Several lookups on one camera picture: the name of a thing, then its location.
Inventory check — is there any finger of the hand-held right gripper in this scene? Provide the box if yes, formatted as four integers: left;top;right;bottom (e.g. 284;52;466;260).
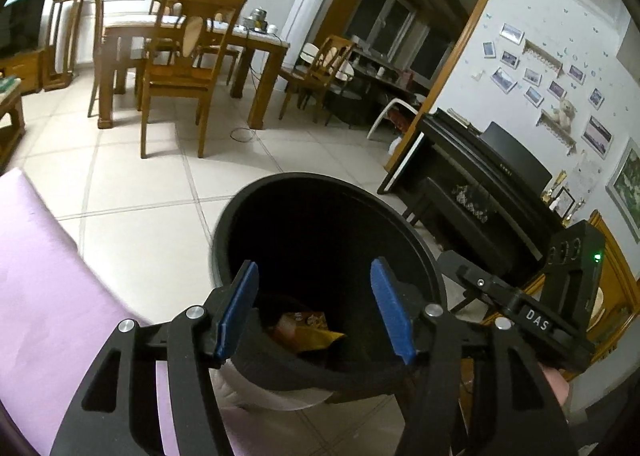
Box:
440;252;521;315

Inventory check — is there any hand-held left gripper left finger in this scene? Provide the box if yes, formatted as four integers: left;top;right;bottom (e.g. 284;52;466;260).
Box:
50;260;261;456

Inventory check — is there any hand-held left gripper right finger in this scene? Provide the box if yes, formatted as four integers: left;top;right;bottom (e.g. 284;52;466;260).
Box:
370;258;571;456

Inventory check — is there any black trash bin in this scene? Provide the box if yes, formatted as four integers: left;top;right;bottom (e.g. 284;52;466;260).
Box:
210;172;448;412

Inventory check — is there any yellow snack wrapper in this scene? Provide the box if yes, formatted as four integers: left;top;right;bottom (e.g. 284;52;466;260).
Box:
267;311;346;354

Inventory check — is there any gold trophy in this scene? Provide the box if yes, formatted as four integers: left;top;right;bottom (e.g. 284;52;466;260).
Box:
544;170;570;209

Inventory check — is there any framed landscape painting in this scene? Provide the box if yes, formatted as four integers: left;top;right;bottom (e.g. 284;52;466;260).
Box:
605;136;640;241

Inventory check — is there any black upright piano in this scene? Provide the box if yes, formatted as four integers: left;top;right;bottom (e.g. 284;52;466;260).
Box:
377;108;568;287

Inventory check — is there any white teddy bear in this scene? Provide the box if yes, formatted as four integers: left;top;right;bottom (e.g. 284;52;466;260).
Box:
550;96;577;131

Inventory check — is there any white curved stool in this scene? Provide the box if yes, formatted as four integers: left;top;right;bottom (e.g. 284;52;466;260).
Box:
366;96;420;141

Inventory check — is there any dark low table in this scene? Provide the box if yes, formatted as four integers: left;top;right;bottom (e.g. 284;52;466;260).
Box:
324;80;383;129

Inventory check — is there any wooden dining table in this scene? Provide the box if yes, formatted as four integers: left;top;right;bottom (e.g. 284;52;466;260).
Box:
97;13;291;131

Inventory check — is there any wooden dining chair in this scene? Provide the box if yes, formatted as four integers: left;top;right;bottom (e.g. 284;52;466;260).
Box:
140;0;248;159
278;34;357;124
150;0;241;86
87;0;151;119

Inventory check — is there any dark balcony window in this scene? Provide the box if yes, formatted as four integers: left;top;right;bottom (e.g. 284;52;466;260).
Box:
345;0;451;81

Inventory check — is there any wooden coffee table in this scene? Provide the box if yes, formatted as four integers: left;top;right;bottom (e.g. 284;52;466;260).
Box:
0;76;27;171

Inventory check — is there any white standing air conditioner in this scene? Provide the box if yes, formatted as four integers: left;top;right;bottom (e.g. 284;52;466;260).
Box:
281;0;335;44

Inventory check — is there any wooden television cabinet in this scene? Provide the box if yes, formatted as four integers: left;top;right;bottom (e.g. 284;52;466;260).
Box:
0;48;46;96

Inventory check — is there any black television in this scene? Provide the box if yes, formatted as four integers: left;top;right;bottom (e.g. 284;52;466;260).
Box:
0;0;48;59

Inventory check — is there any group of wall photos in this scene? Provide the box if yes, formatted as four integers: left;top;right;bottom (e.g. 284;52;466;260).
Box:
481;23;613;159

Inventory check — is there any white wall shelf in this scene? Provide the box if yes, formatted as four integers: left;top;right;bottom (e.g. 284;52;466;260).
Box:
536;108;578;157
522;38;565;79

